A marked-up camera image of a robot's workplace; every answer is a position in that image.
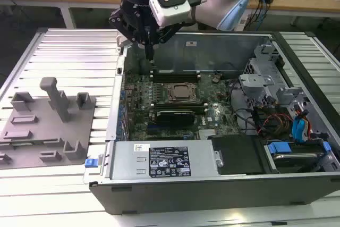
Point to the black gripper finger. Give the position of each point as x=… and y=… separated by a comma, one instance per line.
x=147, y=51
x=151, y=51

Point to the installed RAM stick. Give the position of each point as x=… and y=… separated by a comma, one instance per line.
x=175, y=72

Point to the CPU in socket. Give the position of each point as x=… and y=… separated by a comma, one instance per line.
x=182, y=92

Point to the black graphics card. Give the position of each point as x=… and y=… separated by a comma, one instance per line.
x=175, y=116

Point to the round coin battery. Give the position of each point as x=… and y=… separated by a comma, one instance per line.
x=215, y=78

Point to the green motherboard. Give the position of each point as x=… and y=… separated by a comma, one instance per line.
x=212, y=115

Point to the silver chipset heat sink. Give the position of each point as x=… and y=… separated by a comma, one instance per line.
x=207, y=134

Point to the grey power supply unit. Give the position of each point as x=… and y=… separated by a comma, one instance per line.
x=127, y=160

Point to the grey metal drive cage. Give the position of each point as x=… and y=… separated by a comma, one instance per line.
x=263, y=83

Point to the blue case latch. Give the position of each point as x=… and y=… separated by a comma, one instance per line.
x=90, y=163

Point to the grey parts rack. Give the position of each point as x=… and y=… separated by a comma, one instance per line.
x=47, y=134

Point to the black plastic bay cover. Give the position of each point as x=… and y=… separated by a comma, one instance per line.
x=236, y=155

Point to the black open PC case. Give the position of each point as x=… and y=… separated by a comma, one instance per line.
x=212, y=195

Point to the hard disk in blue carrier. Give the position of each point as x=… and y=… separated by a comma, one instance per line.
x=292, y=155

